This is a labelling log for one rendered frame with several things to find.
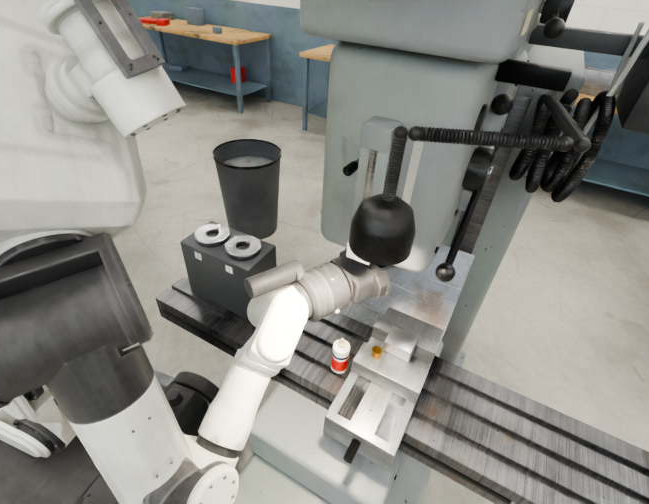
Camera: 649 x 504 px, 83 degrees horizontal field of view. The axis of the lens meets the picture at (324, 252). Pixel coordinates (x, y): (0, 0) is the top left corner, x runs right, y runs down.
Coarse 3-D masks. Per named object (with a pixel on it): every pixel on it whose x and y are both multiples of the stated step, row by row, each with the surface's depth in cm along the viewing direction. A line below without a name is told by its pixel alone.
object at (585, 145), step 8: (552, 96) 45; (552, 104) 43; (560, 104) 43; (552, 112) 42; (560, 112) 41; (560, 120) 40; (568, 120) 38; (560, 128) 39; (568, 128) 37; (576, 128) 36; (568, 136) 36; (576, 136) 35; (584, 136) 34; (576, 144) 34; (584, 144) 34
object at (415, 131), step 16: (416, 128) 34; (432, 128) 34; (448, 128) 34; (464, 144) 35; (480, 144) 34; (496, 144) 34; (512, 144) 34; (528, 144) 34; (544, 144) 34; (560, 144) 34
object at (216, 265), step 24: (192, 240) 96; (216, 240) 94; (240, 240) 95; (192, 264) 98; (216, 264) 93; (240, 264) 90; (264, 264) 94; (192, 288) 105; (216, 288) 99; (240, 288) 93; (240, 312) 100
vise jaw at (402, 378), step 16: (368, 352) 81; (384, 352) 81; (352, 368) 80; (368, 368) 78; (384, 368) 78; (400, 368) 78; (416, 368) 78; (384, 384) 78; (400, 384) 75; (416, 384) 75; (416, 400) 75
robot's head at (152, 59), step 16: (48, 0) 28; (80, 0) 27; (112, 0) 29; (96, 16) 28; (128, 16) 30; (96, 32) 29; (112, 32) 29; (144, 32) 30; (112, 48) 29; (144, 48) 31; (128, 64) 30; (144, 64) 30; (160, 64) 31
